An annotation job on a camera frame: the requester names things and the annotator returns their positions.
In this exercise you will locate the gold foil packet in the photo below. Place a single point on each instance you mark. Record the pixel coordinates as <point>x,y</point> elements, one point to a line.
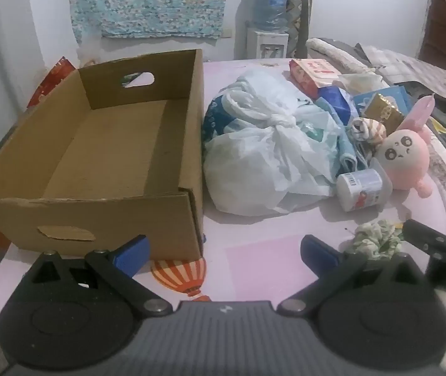
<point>383,109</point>

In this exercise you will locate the white plastic jar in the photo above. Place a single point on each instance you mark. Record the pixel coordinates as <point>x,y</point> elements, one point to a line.
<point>360,190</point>

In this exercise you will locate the white folded quilt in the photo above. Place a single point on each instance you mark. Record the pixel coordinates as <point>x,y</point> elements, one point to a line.
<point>332,51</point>

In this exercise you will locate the teal floral wall cloth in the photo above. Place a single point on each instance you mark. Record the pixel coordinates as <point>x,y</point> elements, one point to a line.
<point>148,0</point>

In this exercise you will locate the rolled striped sock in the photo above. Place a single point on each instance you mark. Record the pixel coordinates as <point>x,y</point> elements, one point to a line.
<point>368,130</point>

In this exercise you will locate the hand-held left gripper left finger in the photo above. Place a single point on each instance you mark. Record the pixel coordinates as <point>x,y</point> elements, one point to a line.
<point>133,256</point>

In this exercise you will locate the dark blue packet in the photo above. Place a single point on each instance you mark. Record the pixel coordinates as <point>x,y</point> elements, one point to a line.
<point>334,100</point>

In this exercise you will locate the wall socket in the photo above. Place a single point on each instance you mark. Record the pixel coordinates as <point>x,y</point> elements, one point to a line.
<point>227,34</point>

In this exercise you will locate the brown cardboard box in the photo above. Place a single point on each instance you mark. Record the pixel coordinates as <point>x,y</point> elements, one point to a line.
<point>109,137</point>

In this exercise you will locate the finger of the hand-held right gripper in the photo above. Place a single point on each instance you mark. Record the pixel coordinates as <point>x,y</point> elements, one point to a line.
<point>438,244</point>

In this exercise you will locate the white plastic bag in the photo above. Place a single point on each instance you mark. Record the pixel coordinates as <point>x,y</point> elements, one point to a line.
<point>270,156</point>

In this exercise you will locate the blue water bottle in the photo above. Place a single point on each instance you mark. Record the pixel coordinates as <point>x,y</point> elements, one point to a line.
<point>270,6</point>

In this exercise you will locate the grey checked blanket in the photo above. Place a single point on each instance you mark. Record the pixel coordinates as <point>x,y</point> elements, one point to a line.
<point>415,66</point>

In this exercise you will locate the grey patterned folded mat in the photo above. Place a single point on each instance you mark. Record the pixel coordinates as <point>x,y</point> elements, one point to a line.
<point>300,19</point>

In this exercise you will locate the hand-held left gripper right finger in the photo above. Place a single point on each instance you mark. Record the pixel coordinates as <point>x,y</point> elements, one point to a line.
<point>317,254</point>

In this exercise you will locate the red snack bag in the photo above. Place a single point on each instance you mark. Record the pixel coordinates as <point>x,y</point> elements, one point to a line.
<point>52,80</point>

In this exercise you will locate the pink bunny plush toy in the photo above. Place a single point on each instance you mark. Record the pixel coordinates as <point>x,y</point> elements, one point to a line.
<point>403,152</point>

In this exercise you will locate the crumpled white wrapper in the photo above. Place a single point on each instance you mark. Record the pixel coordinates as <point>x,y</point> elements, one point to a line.
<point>358,82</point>

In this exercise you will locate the green floral scrunchie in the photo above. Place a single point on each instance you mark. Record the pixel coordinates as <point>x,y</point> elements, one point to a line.
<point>371,239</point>

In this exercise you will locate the red tissue pack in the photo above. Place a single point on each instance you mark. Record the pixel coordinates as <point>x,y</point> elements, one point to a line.
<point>309,74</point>

